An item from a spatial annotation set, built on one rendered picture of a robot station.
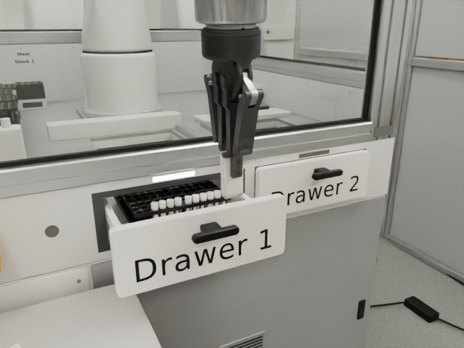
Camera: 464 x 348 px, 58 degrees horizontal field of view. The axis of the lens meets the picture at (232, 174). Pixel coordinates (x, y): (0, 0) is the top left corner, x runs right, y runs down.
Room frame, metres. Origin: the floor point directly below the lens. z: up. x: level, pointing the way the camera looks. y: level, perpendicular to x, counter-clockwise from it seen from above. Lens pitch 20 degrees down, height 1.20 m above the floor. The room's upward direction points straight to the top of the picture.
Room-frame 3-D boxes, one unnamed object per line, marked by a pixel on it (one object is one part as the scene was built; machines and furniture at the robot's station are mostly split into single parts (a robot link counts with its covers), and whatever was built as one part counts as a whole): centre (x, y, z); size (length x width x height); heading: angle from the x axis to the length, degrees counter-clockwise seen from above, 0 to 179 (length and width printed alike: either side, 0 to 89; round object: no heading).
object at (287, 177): (0.85, -0.18, 0.87); 0.29 x 0.02 x 0.11; 117
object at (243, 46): (0.56, 0.00, 1.15); 0.08 x 0.07 x 0.09; 27
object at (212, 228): (0.56, 0.03, 0.91); 0.07 x 0.04 x 0.01; 117
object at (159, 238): (0.59, 0.04, 0.87); 0.29 x 0.02 x 0.11; 117
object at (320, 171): (0.82, -0.19, 0.91); 0.07 x 0.04 x 0.01; 117
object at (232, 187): (0.57, 0.00, 0.99); 0.03 x 0.01 x 0.07; 117
